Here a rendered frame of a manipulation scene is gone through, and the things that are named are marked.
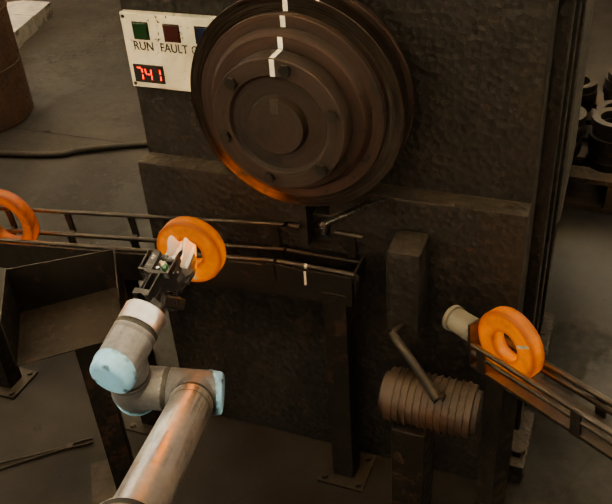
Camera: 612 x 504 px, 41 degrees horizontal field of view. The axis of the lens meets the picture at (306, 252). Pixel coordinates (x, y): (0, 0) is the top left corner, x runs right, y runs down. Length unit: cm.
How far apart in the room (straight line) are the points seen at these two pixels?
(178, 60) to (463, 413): 102
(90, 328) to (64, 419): 72
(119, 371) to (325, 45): 72
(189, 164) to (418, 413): 81
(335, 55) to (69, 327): 93
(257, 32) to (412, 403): 86
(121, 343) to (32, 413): 118
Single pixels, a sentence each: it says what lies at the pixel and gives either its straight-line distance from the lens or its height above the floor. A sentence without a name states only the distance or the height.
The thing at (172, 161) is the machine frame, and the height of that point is 87.
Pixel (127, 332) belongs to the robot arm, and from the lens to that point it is 161.
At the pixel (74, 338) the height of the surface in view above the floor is 60.
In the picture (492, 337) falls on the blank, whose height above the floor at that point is 71.
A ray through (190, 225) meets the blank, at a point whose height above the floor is 90.
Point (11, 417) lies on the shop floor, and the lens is 276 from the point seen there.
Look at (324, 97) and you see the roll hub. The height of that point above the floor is 119.
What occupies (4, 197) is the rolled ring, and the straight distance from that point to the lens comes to 233.
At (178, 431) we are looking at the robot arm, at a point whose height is 78.
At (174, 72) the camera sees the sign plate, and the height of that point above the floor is 111.
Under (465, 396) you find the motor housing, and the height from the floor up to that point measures 53.
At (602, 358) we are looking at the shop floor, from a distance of 279.
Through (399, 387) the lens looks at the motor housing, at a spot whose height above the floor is 53.
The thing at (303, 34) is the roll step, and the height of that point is 128.
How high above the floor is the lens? 183
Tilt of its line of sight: 35 degrees down
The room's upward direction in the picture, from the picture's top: 4 degrees counter-clockwise
